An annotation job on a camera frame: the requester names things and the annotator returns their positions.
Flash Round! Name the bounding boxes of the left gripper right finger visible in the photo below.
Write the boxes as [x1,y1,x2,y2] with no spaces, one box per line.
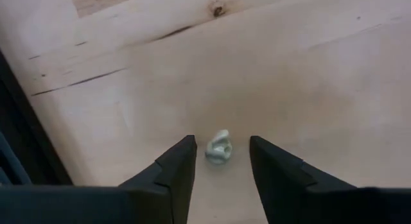
[249,135,356,224]

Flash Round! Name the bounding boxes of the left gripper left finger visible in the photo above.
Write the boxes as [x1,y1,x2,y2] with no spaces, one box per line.
[118,135,198,224]

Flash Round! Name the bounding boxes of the small beige skull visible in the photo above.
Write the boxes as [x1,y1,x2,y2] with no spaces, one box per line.
[204,128,233,165]

